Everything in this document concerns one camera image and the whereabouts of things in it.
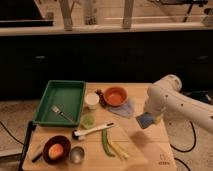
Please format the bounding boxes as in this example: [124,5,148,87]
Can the blue sponge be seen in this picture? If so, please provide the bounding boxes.
[136,112,154,129]

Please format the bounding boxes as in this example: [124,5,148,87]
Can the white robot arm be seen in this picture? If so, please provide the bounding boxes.
[144,74,213,134]

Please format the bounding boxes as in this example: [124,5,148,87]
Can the red orange bowl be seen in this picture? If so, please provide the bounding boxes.
[104,87,127,107]

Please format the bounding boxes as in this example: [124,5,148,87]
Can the dark brown bowl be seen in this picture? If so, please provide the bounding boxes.
[43,135,71,165]

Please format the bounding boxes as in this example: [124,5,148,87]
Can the light blue cloth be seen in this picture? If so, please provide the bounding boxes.
[108,98,135,119]

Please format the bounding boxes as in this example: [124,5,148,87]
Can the green bean pod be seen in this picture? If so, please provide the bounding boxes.
[101,129,115,157]

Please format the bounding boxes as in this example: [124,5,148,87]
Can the dark red grapes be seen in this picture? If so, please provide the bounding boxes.
[95,89,107,108]

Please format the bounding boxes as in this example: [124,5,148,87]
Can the white paper cup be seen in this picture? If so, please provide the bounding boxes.
[85,93,99,110]

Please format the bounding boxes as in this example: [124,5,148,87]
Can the white black dish brush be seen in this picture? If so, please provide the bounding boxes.
[72,122,115,140]

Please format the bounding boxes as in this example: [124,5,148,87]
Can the small silver metal cup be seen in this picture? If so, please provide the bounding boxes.
[70,146,85,164]

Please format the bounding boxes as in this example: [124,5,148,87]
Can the green plastic tray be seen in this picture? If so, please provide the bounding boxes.
[33,80,86,127]

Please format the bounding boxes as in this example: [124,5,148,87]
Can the silver fork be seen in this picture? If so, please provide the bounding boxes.
[51,106,74,123]

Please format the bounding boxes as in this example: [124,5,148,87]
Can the orange fruit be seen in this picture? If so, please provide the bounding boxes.
[48,144,63,160]

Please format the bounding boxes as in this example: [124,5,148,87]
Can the black marker pen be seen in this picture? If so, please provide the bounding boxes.
[31,152,43,163]

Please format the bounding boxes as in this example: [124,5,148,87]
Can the black table clamp bar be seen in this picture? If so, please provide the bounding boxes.
[18,121,36,171]

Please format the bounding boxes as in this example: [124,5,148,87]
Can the black cable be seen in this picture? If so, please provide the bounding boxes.
[170,121,198,154]

